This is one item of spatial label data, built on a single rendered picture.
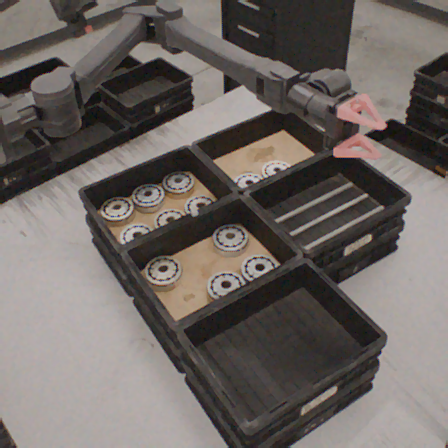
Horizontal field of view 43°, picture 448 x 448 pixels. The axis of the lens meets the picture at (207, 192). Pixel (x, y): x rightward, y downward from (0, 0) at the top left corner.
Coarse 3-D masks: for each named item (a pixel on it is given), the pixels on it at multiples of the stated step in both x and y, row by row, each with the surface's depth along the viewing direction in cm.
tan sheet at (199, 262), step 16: (240, 224) 172; (208, 240) 168; (256, 240) 167; (176, 256) 164; (192, 256) 164; (208, 256) 163; (240, 256) 163; (272, 256) 162; (144, 272) 160; (192, 272) 159; (208, 272) 159; (240, 272) 158; (176, 288) 155; (192, 288) 155; (176, 304) 151; (192, 304) 151
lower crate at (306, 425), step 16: (192, 384) 146; (352, 384) 133; (368, 384) 142; (208, 400) 132; (336, 400) 136; (352, 400) 141; (208, 416) 140; (320, 416) 134; (224, 432) 135; (288, 432) 127; (304, 432) 135
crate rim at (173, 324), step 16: (208, 208) 164; (256, 208) 163; (176, 224) 160; (272, 224) 158; (144, 240) 156; (288, 240) 153; (128, 256) 151; (272, 272) 145; (144, 288) 144; (240, 288) 142; (208, 304) 139; (176, 320) 135
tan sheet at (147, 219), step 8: (160, 184) 188; (200, 184) 187; (200, 192) 184; (208, 192) 184; (168, 200) 182; (176, 200) 182; (184, 200) 182; (160, 208) 179; (168, 208) 179; (176, 208) 179; (136, 216) 177; (144, 216) 177; (152, 216) 177; (128, 224) 175; (144, 224) 174; (152, 224) 174; (112, 232) 172; (120, 232) 172
